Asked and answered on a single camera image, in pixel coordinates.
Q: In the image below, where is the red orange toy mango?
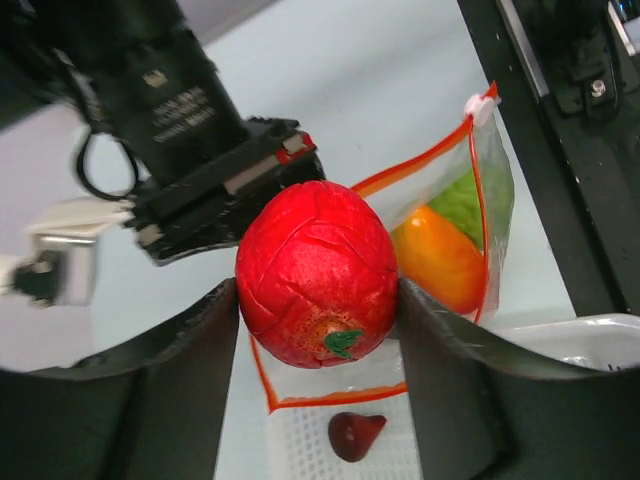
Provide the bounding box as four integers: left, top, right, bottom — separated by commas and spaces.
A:
391, 206, 485, 315

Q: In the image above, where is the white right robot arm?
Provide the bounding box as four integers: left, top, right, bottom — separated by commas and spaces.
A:
1, 1, 324, 265

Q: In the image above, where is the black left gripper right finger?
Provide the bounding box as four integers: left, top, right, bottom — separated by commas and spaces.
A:
396, 280, 639, 479

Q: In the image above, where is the green custard apple toy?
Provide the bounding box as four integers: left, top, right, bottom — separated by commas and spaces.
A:
429, 164, 515, 250

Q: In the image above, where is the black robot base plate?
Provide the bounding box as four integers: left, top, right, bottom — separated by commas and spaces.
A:
459, 1, 639, 315

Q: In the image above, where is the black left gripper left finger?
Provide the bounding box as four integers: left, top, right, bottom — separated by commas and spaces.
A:
1, 279, 239, 480

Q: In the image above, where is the dark red toy fruit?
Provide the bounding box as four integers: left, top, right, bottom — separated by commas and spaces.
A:
327, 412, 387, 463

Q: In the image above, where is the clear zip top bag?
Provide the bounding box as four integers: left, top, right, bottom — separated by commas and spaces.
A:
248, 87, 513, 412

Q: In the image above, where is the white perforated plastic basket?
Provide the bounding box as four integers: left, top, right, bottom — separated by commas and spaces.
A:
265, 313, 639, 479

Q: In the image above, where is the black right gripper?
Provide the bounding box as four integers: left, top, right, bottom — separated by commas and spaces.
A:
124, 117, 325, 265

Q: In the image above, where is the red toy apple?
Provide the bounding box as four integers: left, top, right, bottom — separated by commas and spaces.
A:
235, 181, 398, 369

